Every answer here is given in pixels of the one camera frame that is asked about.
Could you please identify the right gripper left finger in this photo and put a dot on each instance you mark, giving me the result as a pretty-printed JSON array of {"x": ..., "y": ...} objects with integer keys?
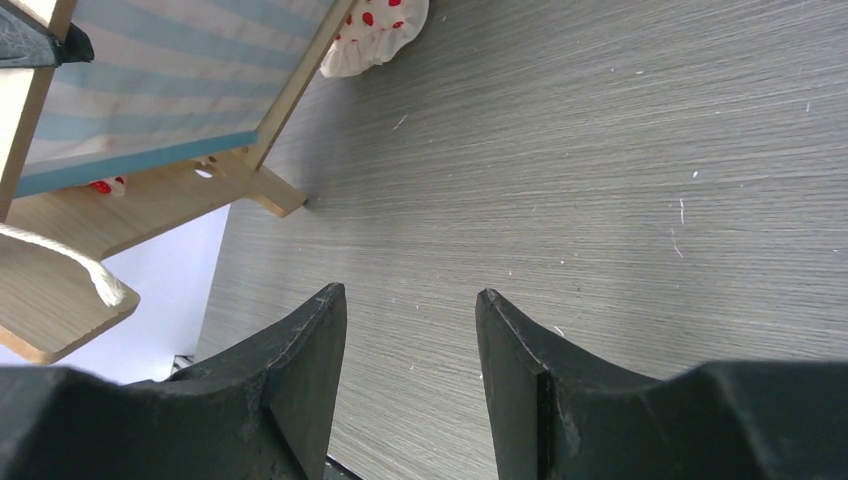
[{"x": 261, "y": 409}]

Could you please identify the wooden pet bed frame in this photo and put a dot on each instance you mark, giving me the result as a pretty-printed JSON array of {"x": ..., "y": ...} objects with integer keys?
[{"x": 56, "y": 294}]

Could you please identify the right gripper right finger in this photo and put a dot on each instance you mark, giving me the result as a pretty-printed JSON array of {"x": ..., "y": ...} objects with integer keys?
[{"x": 558, "y": 411}]

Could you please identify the blue striped mattress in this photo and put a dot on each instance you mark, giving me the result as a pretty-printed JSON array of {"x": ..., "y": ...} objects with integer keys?
[{"x": 170, "y": 80}]

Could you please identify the strawberry print ruffled blanket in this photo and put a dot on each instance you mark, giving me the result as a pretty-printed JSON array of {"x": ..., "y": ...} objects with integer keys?
[{"x": 372, "y": 34}]

